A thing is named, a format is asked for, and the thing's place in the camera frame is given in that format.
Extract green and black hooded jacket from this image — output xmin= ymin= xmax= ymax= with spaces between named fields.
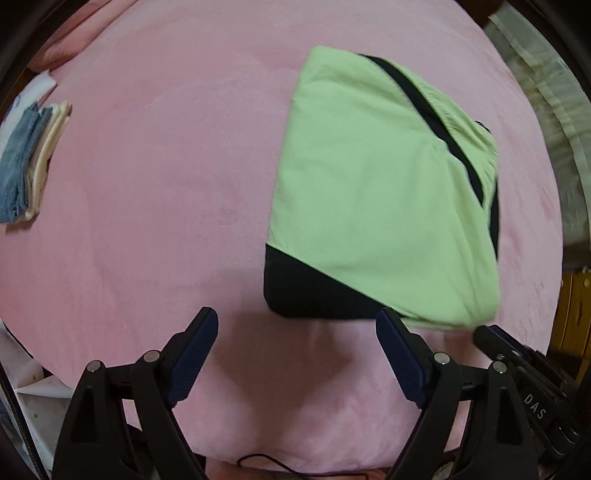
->
xmin=263 ymin=46 xmax=501 ymax=329

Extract wooden drawer cabinet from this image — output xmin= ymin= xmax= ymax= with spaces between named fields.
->
xmin=548 ymin=268 xmax=590 ymax=384

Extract cartoon printed bed sheet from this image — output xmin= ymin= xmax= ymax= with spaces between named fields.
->
xmin=1 ymin=323 xmax=72 ymax=478

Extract pink plush bed blanket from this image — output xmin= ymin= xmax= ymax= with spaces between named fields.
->
xmin=1 ymin=1 xmax=562 ymax=473

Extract sofa with lace cover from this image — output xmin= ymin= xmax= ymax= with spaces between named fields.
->
xmin=485 ymin=4 xmax=590 ymax=246

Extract folded cream garment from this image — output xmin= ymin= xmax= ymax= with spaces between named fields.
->
xmin=22 ymin=100 xmax=72 ymax=221

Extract folded blue jeans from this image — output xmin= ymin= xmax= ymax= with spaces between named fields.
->
xmin=1 ymin=103 xmax=52 ymax=224

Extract white printed small pillow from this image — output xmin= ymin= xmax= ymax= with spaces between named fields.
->
xmin=0 ymin=70 xmax=57 ymax=153

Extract folded pink quilt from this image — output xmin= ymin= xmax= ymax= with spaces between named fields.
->
xmin=27 ymin=0 xmax=136 ymax=73

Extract black cable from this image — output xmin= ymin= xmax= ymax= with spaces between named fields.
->
xmin=234 ymin=453 xmax=371 ymax=480

